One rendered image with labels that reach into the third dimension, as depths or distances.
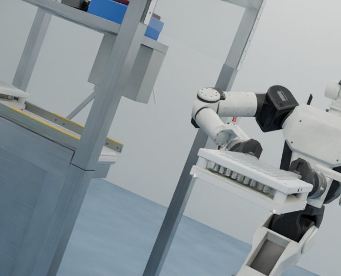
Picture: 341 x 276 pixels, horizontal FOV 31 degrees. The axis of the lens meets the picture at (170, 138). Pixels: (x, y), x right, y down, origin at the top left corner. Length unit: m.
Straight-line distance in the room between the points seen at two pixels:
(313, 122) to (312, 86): 3.30
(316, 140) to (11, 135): 1.06
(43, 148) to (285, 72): 3.56
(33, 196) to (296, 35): 3.66
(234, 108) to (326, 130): 0.32
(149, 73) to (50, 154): 0.46
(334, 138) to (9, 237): 1.19
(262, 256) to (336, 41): 3.52
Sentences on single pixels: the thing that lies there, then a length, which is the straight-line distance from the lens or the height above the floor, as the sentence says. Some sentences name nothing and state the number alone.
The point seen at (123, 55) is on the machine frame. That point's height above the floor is 1.19.
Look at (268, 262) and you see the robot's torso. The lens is 2.12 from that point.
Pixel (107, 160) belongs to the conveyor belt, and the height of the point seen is 0.81.
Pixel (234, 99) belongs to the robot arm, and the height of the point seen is 1.18.
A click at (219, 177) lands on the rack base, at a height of 0.99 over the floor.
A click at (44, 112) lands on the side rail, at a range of 2.49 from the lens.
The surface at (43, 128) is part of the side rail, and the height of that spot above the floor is 0.85.
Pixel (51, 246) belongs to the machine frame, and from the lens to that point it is 2.07.
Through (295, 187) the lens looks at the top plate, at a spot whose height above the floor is 1.04.
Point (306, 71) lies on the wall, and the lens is 5.41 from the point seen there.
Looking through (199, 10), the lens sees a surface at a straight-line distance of 2.29.
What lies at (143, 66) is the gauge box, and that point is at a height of 1.17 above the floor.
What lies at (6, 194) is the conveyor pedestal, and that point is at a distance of 2.30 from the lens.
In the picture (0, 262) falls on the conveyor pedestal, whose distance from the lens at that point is 2.33.
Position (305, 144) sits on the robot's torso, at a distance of 2.11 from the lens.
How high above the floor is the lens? 1.20
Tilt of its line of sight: 6 degrees down
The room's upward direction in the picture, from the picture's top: 21 degrees clockwise
